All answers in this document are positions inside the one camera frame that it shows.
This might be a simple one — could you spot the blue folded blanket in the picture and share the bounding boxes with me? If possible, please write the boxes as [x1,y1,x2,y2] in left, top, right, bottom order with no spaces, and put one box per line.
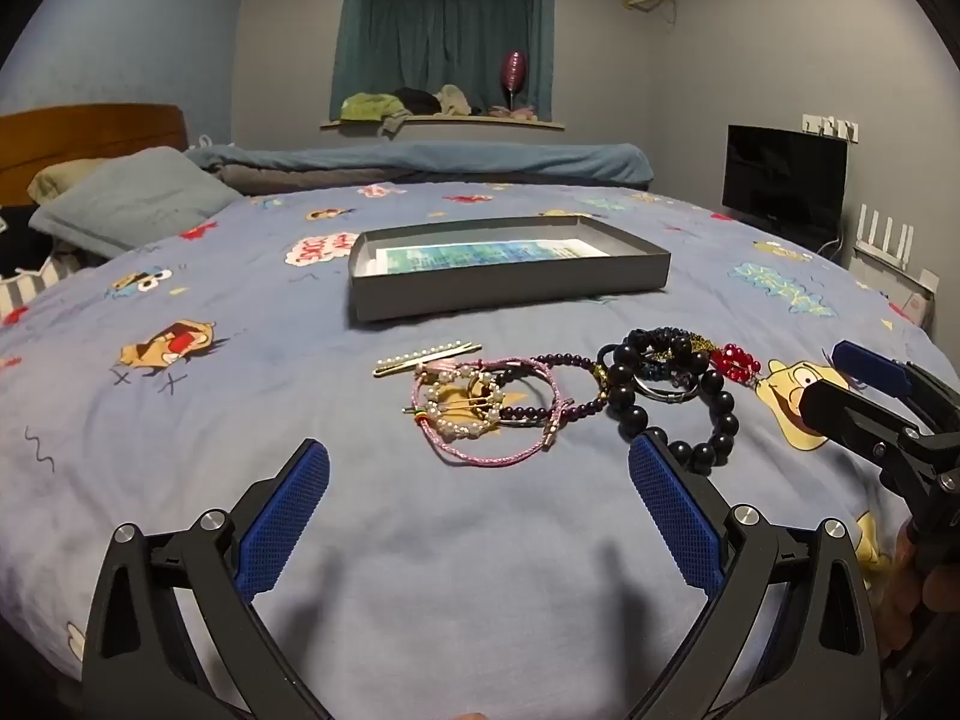
[184,141,652,185]

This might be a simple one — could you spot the person's right hand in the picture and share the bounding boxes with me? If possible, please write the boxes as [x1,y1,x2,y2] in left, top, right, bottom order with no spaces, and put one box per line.
[877,532,960,661]

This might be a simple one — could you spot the black bracelet with gold charm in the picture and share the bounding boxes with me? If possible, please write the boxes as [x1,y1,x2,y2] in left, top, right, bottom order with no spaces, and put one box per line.
[626,327,713,368]

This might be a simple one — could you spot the cartoon printed bed sheet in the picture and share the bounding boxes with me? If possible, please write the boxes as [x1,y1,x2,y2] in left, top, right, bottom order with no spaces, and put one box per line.
[0,181,960,720]

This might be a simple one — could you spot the pink cord bracelet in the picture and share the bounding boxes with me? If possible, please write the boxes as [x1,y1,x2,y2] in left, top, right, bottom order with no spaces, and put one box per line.
[411,357,575,466]

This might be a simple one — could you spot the window sill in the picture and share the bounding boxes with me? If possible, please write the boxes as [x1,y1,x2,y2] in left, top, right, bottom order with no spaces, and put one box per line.
[320,116,567,130]

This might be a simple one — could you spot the printed paper sheet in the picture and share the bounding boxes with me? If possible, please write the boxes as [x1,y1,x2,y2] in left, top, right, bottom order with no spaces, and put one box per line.
[367,236,612,276]

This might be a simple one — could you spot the pearl bracelet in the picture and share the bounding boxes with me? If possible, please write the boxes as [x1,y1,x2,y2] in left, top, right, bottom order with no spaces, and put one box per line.
[424,367,505,440]

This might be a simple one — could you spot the dark cloth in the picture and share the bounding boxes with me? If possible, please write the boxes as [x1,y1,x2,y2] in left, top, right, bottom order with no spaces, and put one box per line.
[0,206,57,275]

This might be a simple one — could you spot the wooden headboard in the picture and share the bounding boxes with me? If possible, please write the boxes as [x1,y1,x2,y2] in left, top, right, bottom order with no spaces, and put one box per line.
[0,105,187,207]

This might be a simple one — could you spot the white router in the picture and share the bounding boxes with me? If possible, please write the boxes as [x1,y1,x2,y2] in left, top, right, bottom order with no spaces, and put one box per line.
[853,204,920,278]

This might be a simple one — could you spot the large black bead bracelet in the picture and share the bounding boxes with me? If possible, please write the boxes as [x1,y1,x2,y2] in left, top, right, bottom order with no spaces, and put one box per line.
[598,345,741,475]

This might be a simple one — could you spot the red bead bracelet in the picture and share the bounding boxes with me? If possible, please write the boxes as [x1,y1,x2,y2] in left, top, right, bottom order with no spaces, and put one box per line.
[709,343,766,389]

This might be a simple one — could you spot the grey-blue pillow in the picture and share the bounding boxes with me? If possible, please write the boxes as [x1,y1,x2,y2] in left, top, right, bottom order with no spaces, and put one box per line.
[28,147,245,260]

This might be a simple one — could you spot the green cloth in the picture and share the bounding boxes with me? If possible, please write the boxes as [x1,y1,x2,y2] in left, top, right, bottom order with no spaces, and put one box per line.
[341,92,413,136]

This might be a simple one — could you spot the pink balloon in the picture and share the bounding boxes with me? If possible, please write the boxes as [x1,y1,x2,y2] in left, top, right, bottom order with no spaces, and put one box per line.
[500,50,530,110]

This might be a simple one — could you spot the pearl hair clip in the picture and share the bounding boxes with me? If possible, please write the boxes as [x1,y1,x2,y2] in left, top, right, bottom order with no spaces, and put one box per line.
[373,341,482,378]

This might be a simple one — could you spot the teal curtain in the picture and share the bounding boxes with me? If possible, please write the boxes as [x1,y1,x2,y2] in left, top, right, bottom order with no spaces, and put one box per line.
[330,0,556,121]

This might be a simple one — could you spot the white wall hook rack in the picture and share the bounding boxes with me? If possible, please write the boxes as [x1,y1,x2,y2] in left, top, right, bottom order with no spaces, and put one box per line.
[801,114,860,142]

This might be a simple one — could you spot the grey cardboard box tray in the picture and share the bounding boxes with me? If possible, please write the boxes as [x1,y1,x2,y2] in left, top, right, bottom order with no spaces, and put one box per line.
[347,214,672,325]

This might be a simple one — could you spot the grey folded blanket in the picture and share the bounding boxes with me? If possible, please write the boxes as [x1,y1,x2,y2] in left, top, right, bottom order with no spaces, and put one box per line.
[214,163,421,197]

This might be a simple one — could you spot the purple bead bracelet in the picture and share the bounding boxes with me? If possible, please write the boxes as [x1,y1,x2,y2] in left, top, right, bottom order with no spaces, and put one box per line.
[495,351,610,427]

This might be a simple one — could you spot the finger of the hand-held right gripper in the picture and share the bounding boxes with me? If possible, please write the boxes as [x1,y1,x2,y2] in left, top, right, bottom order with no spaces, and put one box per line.
[799,379,960,496]
[831,340,960,436]

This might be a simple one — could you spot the black television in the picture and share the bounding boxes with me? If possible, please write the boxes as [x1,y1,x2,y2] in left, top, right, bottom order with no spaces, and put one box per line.
[721,124,848,233]

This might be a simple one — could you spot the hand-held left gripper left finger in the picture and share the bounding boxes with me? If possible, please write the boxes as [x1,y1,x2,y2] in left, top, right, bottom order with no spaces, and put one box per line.
[81,438,335,720]

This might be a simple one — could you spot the silver ring bangle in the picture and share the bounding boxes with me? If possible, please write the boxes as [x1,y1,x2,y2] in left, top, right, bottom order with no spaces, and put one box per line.
[634,371,702,402]

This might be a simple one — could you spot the beige pillow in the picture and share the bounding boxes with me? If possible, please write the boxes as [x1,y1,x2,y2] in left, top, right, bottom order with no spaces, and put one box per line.
[28,159,106,203]

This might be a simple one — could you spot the striped cloth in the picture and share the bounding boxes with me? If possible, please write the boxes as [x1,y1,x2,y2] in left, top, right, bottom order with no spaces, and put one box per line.
[0,251,65,323]

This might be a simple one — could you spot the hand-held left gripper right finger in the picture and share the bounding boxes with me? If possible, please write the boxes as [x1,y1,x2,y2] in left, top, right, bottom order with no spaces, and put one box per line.
[628,433,882,720]

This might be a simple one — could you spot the white box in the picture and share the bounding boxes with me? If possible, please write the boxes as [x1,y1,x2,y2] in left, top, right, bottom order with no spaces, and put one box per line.
[855,270,940,327]

